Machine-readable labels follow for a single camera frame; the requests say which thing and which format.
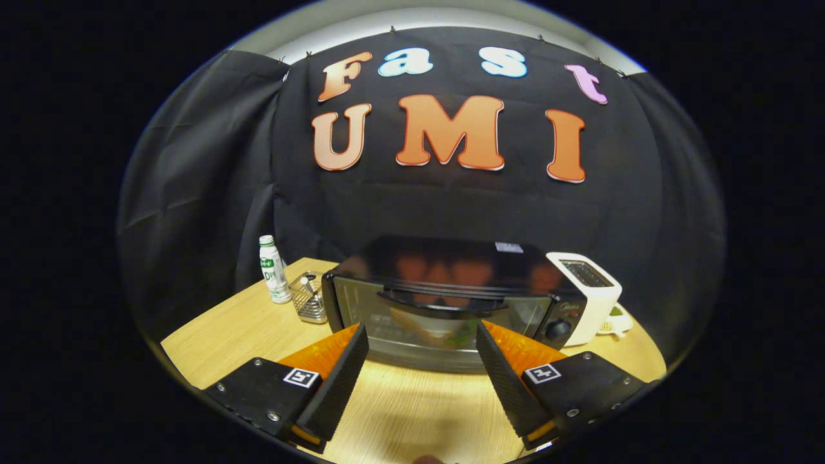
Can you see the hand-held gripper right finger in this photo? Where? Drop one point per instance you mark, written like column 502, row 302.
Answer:
column 506, row 386

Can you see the white bottle green label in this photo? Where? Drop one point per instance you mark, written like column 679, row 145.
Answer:
column 274, row 274

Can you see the bread and lettuce sandwich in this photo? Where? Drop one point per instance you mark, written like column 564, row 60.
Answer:
column 445, row 335

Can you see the small white dish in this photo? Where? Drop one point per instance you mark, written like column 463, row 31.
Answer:
column 619, row 321

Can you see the black toaster oven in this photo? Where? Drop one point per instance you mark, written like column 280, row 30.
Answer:
column 451, row 264

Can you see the metal utensil white tip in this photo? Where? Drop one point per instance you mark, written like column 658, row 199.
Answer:
column 305, row 282

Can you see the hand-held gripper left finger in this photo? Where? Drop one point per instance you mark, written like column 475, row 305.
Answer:
column 338, row 386

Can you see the white pop-up toaster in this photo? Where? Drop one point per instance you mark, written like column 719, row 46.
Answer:
column 599, row 303

